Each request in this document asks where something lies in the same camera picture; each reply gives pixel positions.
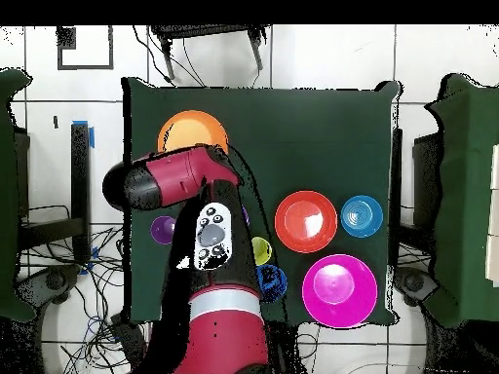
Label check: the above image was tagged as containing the large yellow-orange bowl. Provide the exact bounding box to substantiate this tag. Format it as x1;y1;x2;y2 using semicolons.
156;109;230;156

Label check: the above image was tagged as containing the light blue bowl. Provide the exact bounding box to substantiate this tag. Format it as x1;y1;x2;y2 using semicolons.
339;194;384;239

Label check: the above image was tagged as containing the yellow cup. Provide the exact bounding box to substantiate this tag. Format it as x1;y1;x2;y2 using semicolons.
250;236;274;267

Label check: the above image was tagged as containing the red bowl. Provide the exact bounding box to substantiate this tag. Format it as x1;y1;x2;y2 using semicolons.
274;190;339;254

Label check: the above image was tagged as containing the dark blue bowl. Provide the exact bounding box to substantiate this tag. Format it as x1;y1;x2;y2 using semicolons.
254;263;288;304

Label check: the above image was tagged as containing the purple cup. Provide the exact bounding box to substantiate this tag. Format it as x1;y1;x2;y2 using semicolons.
149;214;177;245

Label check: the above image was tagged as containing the dark green tablecloth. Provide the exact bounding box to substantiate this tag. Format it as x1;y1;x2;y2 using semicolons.
122;76;403;326

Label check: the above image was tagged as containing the pink bowl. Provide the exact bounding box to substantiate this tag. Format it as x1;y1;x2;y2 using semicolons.
301;253;379;329

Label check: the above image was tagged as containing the blue tape strip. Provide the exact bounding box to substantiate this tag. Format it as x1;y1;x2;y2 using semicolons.
72;120;96;149

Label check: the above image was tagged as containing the black power strip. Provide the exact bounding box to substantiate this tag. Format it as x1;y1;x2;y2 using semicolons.
109;312;147;370

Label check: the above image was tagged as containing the green cloth covered side table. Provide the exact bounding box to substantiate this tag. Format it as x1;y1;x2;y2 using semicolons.
424;73;499;328
0;67;37;322

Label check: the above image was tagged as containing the bundle of floor cables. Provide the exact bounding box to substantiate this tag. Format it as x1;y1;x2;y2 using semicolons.
19;204;151;374

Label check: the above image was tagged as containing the black frame table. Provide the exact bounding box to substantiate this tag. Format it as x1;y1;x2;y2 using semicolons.
17;122;93;266

